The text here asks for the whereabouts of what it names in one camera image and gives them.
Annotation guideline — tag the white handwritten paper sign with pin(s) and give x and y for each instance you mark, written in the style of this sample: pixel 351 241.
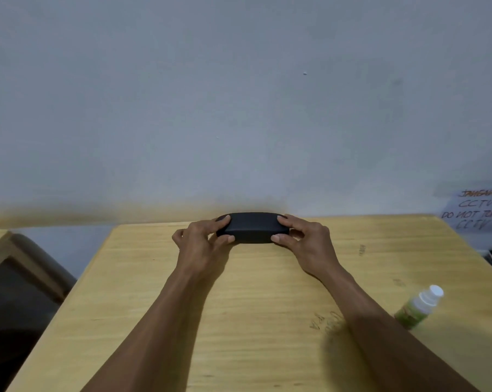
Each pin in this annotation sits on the white handwritten paper sign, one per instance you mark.
pixel 477 210

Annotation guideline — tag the person's right forearm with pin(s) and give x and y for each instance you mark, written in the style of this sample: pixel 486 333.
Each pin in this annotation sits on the person's right forearm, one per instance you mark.
pixel 385 334

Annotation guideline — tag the person's right thumb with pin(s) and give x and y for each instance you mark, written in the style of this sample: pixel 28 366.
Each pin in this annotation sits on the person's right thumb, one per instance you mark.
pixel 282 240

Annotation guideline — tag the wooden chair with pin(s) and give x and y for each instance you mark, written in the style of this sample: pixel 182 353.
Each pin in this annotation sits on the wooden chair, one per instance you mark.
pixel 21 298

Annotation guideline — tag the small green spray bottle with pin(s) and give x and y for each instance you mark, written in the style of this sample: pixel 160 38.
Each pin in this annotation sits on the small green spray bottle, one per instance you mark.
pixel 419 308

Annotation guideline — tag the person's left thumb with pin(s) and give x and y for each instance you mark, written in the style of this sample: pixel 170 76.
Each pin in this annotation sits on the person's left thumb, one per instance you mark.
pixel 223 241

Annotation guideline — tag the person's left forearm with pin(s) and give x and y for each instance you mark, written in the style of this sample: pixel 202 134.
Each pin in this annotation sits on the person's left forearm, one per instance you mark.
pixel 148 334

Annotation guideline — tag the person's left hand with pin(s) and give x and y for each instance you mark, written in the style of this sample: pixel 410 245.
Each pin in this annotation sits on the person's left hand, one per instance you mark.
pixel 197 246

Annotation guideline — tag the black glasses case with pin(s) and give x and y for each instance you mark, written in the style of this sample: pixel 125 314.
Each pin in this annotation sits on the black glasses case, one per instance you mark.
pixel 252 227

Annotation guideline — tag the person's right hand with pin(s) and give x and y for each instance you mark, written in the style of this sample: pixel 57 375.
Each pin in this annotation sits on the person's right hand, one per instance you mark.
pixel 311 246

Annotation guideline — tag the person's left little finger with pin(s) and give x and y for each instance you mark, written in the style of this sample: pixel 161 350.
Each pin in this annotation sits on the person's left little finger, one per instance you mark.
pixel 176 238

